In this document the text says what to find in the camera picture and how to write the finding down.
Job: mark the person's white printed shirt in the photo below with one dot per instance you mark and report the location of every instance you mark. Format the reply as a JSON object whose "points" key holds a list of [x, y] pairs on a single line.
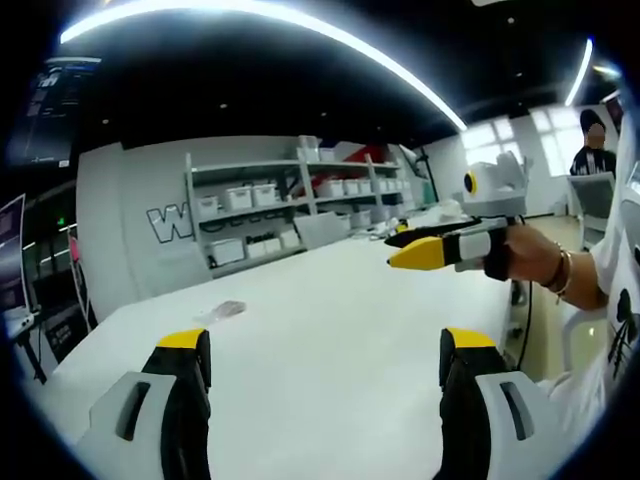
{"points": [[620, 240]]}

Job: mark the small white device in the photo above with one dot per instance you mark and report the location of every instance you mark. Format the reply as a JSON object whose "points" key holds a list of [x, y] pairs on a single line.
{"points": [[20, 322]]}

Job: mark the person's right hand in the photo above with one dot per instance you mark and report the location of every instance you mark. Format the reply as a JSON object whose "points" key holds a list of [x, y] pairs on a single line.
{"points": [[530, 255]]}

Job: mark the clear resealable bag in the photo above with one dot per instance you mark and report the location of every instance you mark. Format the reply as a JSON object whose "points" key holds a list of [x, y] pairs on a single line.
{"points": [[222, 310]]}

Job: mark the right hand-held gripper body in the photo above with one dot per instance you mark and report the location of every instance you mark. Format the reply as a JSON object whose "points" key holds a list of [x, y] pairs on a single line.
{"points": [[495, 197]]}

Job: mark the rows of white storage boxes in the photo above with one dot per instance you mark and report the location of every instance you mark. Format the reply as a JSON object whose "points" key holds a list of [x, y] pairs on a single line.
{"points": [[250, 197]]}

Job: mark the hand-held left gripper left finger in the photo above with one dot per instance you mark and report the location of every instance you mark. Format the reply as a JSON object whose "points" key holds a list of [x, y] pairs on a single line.
{"points": [[150, 415]]}

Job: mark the short ceiling light strip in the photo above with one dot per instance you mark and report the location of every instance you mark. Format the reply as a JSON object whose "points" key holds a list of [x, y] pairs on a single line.
{"points": [[579, 72]]}

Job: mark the bright window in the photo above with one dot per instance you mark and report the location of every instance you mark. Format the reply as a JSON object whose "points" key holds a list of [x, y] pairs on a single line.
{"points": [[520, 142]]}

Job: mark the leaning white board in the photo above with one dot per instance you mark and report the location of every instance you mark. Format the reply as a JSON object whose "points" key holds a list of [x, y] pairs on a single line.
{"points": [[322, 231]]}

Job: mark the long ceiling light strip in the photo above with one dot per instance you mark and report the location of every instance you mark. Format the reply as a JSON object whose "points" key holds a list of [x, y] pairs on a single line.
{"points": [[280, 30]]}

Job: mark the standing dark display screen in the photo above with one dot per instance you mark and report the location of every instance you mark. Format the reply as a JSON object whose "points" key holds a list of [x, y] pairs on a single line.
{"points": [[11, 250]]}

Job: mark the hanging dark monitor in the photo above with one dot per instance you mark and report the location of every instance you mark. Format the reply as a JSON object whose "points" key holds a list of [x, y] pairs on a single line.
{"points": [[50, 110]]}

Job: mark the white mesh office chair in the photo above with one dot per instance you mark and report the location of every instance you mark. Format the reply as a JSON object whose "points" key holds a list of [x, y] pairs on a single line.
{"points": [[592, 200]]}

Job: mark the grey metal shelving unit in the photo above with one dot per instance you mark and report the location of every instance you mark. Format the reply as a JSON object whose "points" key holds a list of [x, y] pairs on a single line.
{"points": [[300, 200]]}

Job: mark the black stand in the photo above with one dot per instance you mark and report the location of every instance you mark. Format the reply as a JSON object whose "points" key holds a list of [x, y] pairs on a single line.
{"points": [[425, 172]]}

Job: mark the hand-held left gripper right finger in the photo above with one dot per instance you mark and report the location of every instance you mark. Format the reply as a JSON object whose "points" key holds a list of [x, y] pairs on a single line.
{"points": [[500, 415]]}

